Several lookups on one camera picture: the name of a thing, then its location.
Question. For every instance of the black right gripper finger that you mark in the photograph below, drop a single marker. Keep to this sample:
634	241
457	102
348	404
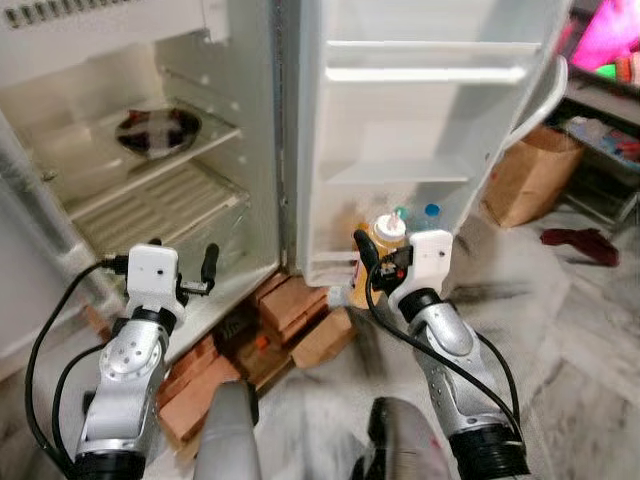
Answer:
366	255

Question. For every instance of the amber sauce bottle white cap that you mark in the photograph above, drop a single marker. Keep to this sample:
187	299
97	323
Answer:
388	230

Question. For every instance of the fridge door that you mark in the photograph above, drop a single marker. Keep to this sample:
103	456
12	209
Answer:
430	130

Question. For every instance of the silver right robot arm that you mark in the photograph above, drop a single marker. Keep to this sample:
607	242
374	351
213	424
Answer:
445	340

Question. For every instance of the clear fridge shelf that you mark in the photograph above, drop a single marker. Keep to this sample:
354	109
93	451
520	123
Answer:
90	170

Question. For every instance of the white fridge door shelf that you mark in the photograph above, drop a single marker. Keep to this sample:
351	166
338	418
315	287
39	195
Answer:
430	73

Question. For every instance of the grey fridge cabinet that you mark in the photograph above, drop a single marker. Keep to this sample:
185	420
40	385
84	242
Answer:
100	40

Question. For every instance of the ribbed crisper drawer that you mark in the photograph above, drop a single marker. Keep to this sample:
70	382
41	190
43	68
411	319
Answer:
150	205

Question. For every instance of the green capped bottle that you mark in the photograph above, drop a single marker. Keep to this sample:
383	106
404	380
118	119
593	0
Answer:
401	214

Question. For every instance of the blue capped bottle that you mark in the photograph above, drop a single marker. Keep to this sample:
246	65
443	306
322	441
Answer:
432	215

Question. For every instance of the dark block orange mark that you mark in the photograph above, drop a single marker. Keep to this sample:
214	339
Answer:
250	345

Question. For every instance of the dark metal bowl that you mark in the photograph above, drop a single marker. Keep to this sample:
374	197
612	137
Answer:
158	133

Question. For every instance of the grey pipe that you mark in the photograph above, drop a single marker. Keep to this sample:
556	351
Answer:
40	220

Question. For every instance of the grey robot left leg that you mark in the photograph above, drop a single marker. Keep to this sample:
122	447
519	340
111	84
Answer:
228	440

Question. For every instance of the grey robot leg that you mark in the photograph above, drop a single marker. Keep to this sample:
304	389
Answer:
228	440
405	445

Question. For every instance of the brown paper bag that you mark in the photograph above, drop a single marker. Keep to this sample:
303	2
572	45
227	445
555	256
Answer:
530	175

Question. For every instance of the grey robot right leg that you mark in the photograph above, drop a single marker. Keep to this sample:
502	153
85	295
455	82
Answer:
405	445

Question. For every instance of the dark red cloth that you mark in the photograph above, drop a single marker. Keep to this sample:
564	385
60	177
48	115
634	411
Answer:
580	245

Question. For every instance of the metal shelf rack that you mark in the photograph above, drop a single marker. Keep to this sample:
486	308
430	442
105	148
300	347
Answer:
600	150

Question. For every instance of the glowing TV screen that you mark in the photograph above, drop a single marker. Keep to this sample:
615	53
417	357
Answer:
610	30

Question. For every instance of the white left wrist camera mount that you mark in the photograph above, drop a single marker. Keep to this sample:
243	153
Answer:
153	275

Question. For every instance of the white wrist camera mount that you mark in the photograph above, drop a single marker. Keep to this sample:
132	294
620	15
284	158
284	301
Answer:
153	275
430	260

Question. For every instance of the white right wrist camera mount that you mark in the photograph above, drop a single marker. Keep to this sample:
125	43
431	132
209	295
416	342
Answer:
430	260

